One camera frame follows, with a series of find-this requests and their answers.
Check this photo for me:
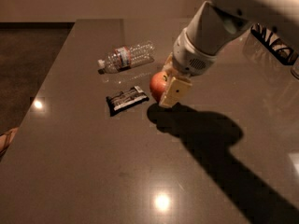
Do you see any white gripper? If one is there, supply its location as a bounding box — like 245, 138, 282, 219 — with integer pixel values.
159, 28, 216, 108

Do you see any red apple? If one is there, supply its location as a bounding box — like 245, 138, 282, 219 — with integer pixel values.
149, 71, 168, 102

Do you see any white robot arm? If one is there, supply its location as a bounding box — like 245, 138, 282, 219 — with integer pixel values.
159, 0, 299, 108

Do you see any black rxbar chocolate bar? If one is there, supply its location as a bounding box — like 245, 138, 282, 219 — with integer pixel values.
106, 86, 150, 117

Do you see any clear plastic water bottle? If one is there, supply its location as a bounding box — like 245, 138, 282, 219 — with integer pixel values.
97, 41, 155, 74

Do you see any foot in sandal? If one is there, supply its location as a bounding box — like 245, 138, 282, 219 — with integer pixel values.
0, 128, 18, 158

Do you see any black wire basket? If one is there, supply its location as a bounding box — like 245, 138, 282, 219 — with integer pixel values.
250, 23, 298, 66

